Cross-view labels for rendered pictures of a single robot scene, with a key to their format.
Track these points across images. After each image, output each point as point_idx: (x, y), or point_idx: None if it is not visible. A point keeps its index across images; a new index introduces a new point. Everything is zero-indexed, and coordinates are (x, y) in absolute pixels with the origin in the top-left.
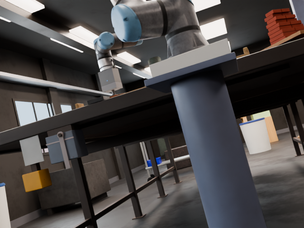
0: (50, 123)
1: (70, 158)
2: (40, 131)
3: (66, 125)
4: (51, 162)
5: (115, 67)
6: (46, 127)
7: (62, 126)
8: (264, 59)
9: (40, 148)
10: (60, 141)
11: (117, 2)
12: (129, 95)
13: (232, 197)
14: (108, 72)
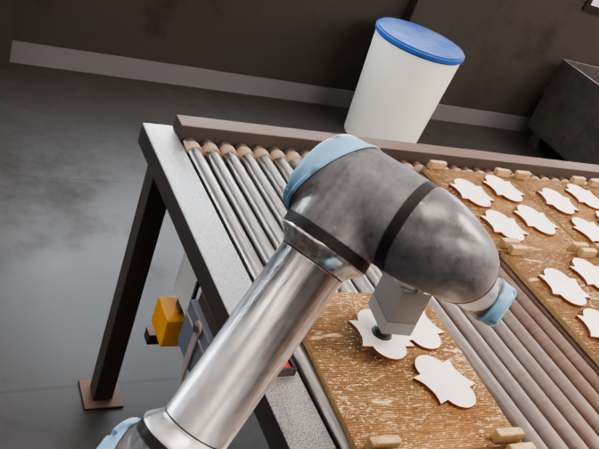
0: (209, 289)
1: (189, 372)
2: (198, 277)
3: (216, 323)
4: (177, 338)
5: (419, 294)
6: (203, 285)
7: (212, 317)
8: None
9: (191, 296)
10: (192, 336)
11: (141, 422)
12: (278, 434)
13: None
14: (395, 289)
